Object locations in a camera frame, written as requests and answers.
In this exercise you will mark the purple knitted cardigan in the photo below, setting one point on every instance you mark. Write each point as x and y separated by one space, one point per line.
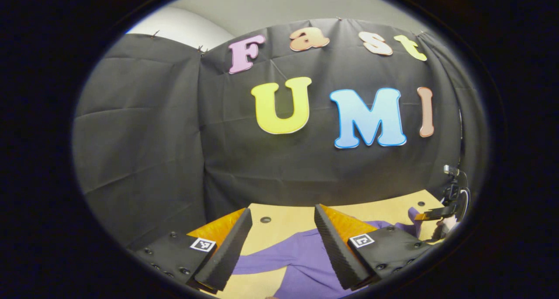
301 264

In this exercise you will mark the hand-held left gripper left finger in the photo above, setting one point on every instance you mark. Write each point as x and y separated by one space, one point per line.
229 251

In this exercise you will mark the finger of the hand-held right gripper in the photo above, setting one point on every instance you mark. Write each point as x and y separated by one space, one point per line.
439 213

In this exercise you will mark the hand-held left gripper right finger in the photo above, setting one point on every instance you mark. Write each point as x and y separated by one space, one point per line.
334 251

